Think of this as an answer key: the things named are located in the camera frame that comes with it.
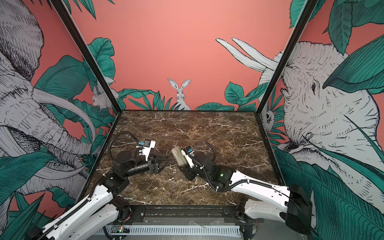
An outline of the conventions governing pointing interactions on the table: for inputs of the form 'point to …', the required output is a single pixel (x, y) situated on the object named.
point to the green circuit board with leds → (120, 229)
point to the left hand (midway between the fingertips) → (169, 159)
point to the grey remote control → (179, 156)
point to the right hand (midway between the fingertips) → (180, 165)
